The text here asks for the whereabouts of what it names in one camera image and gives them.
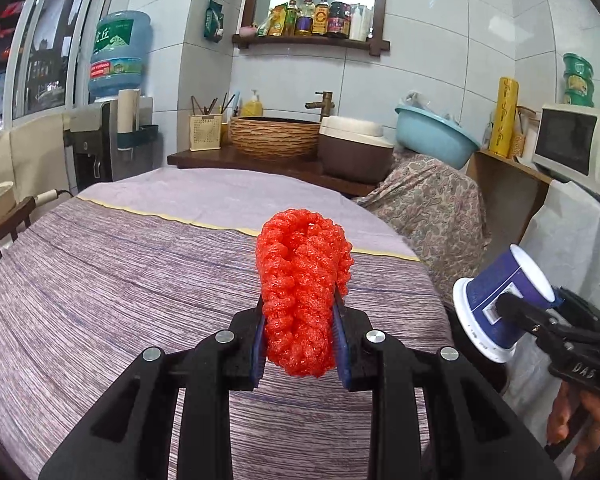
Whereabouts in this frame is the sliding window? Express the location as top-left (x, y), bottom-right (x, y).
top-left (0, 0), bottom-right (116, 136)

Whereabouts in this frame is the clear plastic bag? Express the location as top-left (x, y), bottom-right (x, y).
top-left (404, 91), bottom-right (453, 121)

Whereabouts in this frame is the beige utensil holder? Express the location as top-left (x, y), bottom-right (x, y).
top-left (189, 112), bottom-right (224, 152)

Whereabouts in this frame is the dark wooden counter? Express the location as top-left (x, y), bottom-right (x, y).
top-left (167, 147), bottom-right (381, 198)

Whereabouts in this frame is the striped purple tablecloth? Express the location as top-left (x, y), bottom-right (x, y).
top-left (0, 195), bottom-right (453, 478)

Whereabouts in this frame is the yellow wrapped roll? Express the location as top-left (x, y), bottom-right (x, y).
top-left (487, 76), bottom-right (518, 158)

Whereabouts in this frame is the wooden framed mirror shelf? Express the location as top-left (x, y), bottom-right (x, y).
top-left (231, 0), bottom-right (397, 56)

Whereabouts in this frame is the orange label bottle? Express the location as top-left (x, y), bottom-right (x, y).
top-left (312, 0), bottom-right (331, 36)

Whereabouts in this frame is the white paper cup tube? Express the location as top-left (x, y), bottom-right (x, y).
top-left (117, 89), bottom-right (141, 133)

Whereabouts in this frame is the grey water dispenser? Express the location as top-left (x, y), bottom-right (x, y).
top-left (62, 97), bottom-right (153, 193)

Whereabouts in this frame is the light blue plastic basin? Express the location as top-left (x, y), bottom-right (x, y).
top-left (395, 105), bottom-right (481, 171)

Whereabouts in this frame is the cream microwave oven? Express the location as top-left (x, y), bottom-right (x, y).
top-left (531, 102), bottom-right (600, 191)

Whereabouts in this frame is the bundle of chopsticks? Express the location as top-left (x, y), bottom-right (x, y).
top-left (190, 91), bottom-right (243, 117)

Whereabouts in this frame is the lilac cloth yellow trim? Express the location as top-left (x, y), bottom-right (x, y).
top-left (77, 165), bottom-right (421, 263)

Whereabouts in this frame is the blue paper cup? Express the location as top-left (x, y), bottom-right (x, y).
top-left (452, 244), bottom-right (563, 365)

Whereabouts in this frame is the green hanging bag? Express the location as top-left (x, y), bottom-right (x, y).
top-left (203, 0), bottom-right (226, 43)

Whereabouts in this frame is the wicker pattern wash basin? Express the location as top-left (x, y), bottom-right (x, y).
top-left (228, 116), bottom-right (322, 161)

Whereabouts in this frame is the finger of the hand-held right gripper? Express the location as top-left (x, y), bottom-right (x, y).
top-left (496, 291), bottom-right (561, 337)
top-left (552, 286), bottom-right (600, 320)

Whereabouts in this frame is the cream saucepan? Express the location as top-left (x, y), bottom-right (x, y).
top-left (34, 188), bottom-right (75, 207)

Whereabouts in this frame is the bronze faucet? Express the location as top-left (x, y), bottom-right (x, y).
top-left (305, 91), bottom-right (336, 122)

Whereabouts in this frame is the brown rice cooker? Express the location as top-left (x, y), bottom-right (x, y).
top-left (317, 115), bottom-right (396, 184)

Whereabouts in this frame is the green cap oil bottle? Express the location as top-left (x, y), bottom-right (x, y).
top-left (284, 0), bottom-right (301, 37)

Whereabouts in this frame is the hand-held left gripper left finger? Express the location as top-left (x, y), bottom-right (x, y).
top-left (39, 305), bottom-right (267, 480)

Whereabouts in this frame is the beige cover cloth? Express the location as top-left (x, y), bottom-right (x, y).
top-left (0, 112), bottom-right (78, 266)

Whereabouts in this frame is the red foam fruit net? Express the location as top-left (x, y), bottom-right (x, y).
top-left (255, 208), bottom-right (355, 380)

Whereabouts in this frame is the teal wall holder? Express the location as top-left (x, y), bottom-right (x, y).
top-left (116, 124), bottom-right (160, 152)

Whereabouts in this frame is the white plastic bottle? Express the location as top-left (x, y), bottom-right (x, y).
top-left (349, 4), bottom-right (376, 42)

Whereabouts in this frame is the person's right hand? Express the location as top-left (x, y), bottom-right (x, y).
top-left (546, 380), bottom-right (600, 467)

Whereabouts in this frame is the dark soy sauce bottle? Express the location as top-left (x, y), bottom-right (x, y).
top-left (327, 0), bottom-right (352, 38)

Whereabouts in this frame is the dark wooden chair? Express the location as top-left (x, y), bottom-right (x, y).
top-left (0, 196), bottom-right (37, 262)

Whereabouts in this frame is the yellow soap bottle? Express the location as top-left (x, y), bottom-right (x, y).
top-left (242, 89), bottom-right (264, 118)

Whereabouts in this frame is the blue water jug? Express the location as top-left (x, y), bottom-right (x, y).
top-left (88, 10), bottom-right (153, 103)

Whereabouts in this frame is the glass jar wicker sleeve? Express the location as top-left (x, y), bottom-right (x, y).
top-left (510, 105), bottom-right (540, 161)

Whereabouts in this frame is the purple label bottle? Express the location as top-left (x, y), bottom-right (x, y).
top-left (296, 0), bottom-right (316, 37)

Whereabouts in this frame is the wooden cabinet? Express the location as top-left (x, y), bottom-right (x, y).
top-left (466, 150), bottom-right (553, 261)

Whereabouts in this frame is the yellow seasoning packet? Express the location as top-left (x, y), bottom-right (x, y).
top-left (260, 2), bottom-right (288, 37)

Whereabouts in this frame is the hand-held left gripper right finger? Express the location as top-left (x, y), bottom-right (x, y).
top-left (332, 294), bottom-right (563, 480)

